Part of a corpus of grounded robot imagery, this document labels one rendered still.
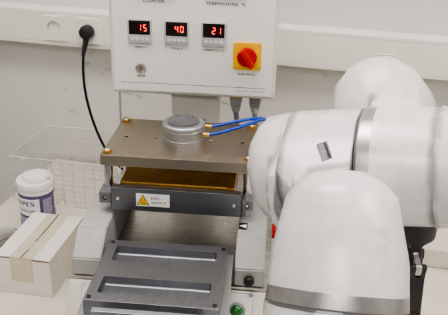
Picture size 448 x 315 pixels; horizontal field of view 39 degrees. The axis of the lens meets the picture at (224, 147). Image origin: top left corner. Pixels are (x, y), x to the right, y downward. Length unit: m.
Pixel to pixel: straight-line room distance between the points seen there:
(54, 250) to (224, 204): 0.42
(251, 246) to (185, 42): 0.42
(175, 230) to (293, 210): 0.77
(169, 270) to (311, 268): 0.57
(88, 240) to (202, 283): 0.24
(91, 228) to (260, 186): 0.60
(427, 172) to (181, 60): 0.80
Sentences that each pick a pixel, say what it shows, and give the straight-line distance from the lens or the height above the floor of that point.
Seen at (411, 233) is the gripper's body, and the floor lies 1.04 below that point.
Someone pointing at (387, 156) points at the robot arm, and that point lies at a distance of 0.55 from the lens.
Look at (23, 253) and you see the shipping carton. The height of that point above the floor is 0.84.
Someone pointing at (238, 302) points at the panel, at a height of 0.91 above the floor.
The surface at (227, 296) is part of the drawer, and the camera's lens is 1.01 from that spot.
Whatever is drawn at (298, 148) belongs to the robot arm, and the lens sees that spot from 0.56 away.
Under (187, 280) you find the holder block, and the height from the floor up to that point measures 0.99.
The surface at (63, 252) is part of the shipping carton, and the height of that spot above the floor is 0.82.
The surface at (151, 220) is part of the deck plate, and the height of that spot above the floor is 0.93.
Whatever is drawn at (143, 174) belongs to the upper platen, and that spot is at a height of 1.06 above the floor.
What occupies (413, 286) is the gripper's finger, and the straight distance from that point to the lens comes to 1.11.
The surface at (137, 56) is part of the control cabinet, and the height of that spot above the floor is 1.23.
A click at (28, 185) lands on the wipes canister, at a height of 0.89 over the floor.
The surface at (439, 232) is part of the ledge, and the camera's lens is 1.60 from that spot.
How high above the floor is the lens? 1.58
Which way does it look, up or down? 24 degrees down
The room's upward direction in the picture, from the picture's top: 2 degrees clockwise
